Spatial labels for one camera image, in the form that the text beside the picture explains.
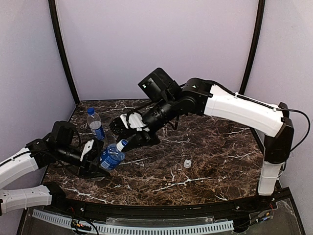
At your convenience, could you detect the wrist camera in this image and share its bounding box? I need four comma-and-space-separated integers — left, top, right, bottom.
80, 140, 94, 162
109, 112, 149, 135

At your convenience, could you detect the small circuit board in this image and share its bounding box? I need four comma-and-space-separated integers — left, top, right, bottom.
70, 219, 91, 232

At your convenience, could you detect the black front table rail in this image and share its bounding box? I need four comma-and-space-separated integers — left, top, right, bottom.
43, 182, 293, 221

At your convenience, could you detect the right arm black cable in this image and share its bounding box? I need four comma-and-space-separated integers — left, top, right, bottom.
278, 109, 311, 154

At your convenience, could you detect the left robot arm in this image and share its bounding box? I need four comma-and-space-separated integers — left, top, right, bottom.
0, 121, 109, 214

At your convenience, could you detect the black frame post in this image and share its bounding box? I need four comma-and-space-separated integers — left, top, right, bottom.
48, 0, 80, 106
239, 0, 266, 94

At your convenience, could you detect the left black frame post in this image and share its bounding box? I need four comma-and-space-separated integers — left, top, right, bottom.
48, 0, 80, 106

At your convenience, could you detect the blue cap water bottle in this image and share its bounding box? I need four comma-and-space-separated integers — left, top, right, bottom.
87, 107, 107, 145

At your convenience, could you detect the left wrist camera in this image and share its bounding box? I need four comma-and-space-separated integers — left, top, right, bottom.
80, 140, 94, 162

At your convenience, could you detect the right black frame post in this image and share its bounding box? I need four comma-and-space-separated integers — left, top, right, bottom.
239, 0, 266, 94

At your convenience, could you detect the white cap water bottle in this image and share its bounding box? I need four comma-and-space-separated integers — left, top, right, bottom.
100, 140, 128, 171

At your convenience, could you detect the clear bottle cap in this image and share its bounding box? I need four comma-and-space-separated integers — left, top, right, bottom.
183, 159, 192, 168

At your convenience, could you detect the white slotted cable duct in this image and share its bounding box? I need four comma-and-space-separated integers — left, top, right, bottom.
32, 209, 234, 235

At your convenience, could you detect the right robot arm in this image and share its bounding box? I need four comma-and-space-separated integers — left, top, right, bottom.
120, 68, 294, 196

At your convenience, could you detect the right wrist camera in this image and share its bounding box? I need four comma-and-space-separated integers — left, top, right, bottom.
109, 112, 149, 135

